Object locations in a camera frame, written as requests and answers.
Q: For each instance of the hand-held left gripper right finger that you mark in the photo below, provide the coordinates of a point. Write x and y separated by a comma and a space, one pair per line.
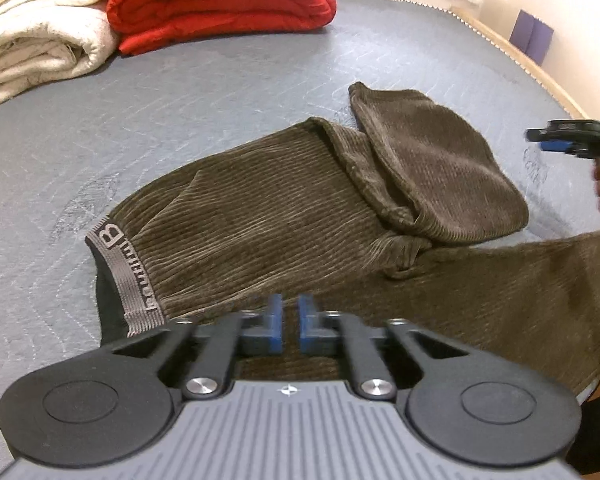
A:
306, 325

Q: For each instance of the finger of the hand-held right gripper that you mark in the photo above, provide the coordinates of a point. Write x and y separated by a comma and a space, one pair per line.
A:
555, 146

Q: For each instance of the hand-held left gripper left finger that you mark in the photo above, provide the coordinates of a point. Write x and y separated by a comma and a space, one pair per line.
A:
275, 325

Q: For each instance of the purple paper sheet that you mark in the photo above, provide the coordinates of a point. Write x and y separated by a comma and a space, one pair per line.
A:
530, 35

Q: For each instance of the grey quilted mattress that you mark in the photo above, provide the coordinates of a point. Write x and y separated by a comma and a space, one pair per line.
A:
190, 100

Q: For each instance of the red folded blanket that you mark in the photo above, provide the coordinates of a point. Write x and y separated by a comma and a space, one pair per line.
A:
220, 5

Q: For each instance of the cream folded blanket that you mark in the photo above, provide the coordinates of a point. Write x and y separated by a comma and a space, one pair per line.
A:
35, 30

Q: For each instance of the wooden bed frame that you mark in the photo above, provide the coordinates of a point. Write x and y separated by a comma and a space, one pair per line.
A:
525, 55

